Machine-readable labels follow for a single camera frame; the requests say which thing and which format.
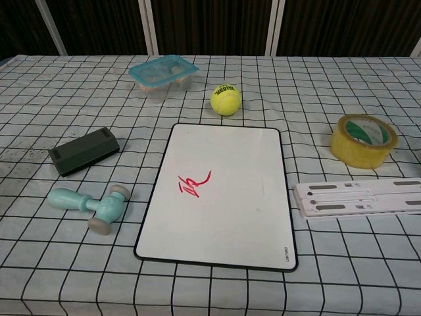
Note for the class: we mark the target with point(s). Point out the black whiteboard eraser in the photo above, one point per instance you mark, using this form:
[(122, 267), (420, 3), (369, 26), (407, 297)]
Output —
[(82, 151)]

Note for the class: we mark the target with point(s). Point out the white dry-erase board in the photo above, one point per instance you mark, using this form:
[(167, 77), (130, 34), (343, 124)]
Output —
[(223, 210)]

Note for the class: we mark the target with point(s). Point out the yellow tennis ball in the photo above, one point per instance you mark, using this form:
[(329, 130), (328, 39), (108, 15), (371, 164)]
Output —
[(225, 100)]

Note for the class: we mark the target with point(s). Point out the clear box with blue lid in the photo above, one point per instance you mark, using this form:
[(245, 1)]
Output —
[(158, 74)]

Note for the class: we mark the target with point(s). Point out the teal toy hammer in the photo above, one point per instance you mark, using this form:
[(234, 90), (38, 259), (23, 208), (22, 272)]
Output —
[(110, 205)]

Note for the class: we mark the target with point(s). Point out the black grid checkered tablecloth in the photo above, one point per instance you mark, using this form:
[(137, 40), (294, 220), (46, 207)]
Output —
[(210, 289)]

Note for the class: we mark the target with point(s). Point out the dark slatted partition panel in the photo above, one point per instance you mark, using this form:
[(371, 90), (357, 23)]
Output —
[(345, 26), (210, 26), (16, 26), (98, 26)]

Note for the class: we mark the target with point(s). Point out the yellow clear packing tape roll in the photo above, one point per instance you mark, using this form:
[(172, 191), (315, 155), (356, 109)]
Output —
[(355, 151)]

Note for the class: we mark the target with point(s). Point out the white folding plastic stand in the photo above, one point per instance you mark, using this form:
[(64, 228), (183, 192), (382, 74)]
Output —
[(361, 200)]

